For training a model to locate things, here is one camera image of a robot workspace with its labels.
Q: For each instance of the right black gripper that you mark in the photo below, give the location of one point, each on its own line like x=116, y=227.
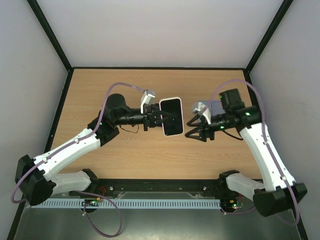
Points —
x=205, y=128

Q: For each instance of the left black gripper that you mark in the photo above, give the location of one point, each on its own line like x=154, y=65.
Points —
x=148, y=116

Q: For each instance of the phone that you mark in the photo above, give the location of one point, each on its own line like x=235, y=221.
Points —
x=174, y=106

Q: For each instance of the lilac phone case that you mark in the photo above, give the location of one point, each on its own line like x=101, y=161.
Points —
x=216, y=108

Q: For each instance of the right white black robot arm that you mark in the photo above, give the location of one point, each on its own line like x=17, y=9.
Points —
x=248, y=123

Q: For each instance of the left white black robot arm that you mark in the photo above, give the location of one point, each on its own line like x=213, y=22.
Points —
x=38, y=177

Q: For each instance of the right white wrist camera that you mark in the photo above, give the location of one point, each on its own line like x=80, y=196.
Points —
x=202, y=110

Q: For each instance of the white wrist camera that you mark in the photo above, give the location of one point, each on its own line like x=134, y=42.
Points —
x=147, y=99
x=202, y=110

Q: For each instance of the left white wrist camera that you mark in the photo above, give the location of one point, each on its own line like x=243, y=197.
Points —
x=147, y=99

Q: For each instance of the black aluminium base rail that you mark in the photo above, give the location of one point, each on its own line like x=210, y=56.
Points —
x=160, y=186

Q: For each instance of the light blue slotted cable duct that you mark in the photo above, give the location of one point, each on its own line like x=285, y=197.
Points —
x=74, y=203

